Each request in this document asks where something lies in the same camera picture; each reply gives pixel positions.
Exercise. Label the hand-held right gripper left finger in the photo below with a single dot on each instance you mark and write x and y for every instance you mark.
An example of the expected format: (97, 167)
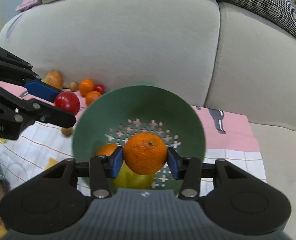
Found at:
(117, 162)

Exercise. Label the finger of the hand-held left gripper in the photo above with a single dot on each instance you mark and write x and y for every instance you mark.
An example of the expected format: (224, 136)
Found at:
(41, 90)
(55, 116)

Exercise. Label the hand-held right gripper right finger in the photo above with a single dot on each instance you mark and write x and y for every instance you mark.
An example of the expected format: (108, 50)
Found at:
(173, 164)

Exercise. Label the orange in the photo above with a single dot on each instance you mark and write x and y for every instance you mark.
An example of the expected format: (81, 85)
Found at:
(92, 98)
(107, 150)
(145, 153)
(86, 87)

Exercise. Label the yellow orange mango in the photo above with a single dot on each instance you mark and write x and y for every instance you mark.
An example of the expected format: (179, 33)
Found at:
(54, 79)

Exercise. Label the large red tomato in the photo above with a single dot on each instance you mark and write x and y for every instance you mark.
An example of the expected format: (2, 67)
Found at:
(68, 102)

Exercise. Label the brown kiwi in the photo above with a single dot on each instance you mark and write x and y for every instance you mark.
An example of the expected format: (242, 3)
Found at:
(67, 131)
(73, 86)

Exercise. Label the yellow lemon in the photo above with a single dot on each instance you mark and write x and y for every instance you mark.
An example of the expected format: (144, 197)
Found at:
(127, 180)

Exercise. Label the small red tomato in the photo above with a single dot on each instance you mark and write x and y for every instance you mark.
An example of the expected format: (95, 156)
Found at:
(99, 88)

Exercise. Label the green colander bowl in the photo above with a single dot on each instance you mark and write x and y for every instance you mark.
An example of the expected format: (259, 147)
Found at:
(143, 105)

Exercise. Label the pink checked printed blanket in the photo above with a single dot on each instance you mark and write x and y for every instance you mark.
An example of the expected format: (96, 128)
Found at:
(238, 135)

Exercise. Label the light grey sofa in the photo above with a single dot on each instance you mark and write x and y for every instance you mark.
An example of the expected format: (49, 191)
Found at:
(125, 42)

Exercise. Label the houndstooth cushion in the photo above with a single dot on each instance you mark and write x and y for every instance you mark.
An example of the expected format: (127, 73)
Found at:
(250, 0)

